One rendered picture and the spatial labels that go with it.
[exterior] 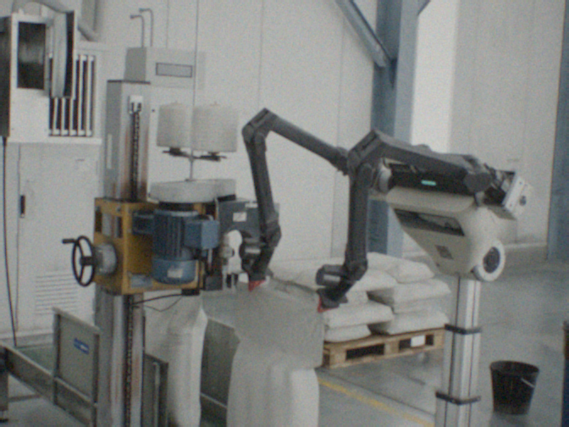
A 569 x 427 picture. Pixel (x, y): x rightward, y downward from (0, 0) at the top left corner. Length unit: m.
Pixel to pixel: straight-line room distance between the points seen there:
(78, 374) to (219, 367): 0.63
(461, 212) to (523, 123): 8.21
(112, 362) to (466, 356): 1.26
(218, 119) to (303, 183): 5.71
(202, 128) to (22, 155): 2.93
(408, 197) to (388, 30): 6.25
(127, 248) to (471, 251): 1.17
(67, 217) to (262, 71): 3.02
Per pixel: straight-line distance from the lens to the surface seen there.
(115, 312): 3.16
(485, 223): 2.97
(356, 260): 2.73
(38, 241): 5.90
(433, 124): 9.85
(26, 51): 5.62
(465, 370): 3.25
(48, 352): 4.80
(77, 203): 5.98
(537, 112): 11.28
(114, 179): 3.10
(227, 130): 2.99
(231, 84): 8.10
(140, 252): 3.10
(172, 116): 3.21
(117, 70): 6.40
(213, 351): 4.03
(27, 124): 5.27
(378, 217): 9.22
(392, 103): 9.10
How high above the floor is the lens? 1.65
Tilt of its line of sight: 6 degrees down
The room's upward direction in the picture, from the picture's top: 3 degrees clockwise
